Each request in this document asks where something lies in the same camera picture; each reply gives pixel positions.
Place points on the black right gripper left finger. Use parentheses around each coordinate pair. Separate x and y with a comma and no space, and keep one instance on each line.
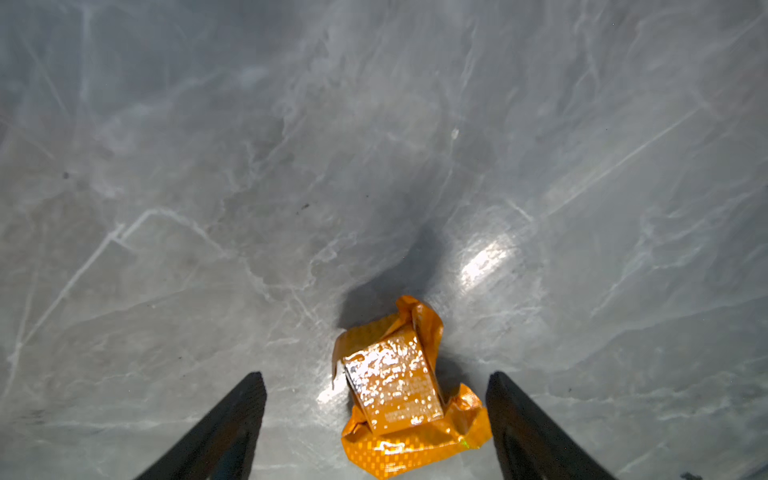
(222,444)

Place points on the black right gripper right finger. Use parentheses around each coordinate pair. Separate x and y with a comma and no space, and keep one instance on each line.
(528,443)

